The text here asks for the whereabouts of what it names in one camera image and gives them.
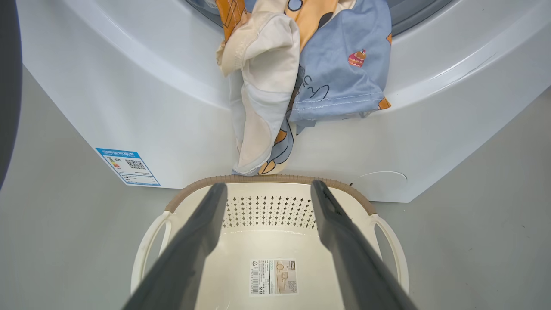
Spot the round filter cover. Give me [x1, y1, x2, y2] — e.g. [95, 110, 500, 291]
[351, 171, 408, 202]

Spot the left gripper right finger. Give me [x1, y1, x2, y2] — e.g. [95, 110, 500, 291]
[310, 180, 418, 310]

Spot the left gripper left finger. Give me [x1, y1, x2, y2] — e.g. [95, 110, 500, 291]
[122, 182, 228, 310]

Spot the basket product label sticker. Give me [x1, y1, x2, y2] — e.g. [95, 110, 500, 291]
[250, 258, 298, 296]

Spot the cream perforated laundry basket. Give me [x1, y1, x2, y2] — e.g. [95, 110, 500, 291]
[130, 174, 409, 310]

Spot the blue and cream bear-print garment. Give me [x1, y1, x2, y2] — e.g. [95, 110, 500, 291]
[217, 0, 392, 176]

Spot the blue energy label sticker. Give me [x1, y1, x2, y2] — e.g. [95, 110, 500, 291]
[96, 148, 161, 187]

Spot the white washing machine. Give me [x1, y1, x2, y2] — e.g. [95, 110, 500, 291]
[16, 0, 551, 203]

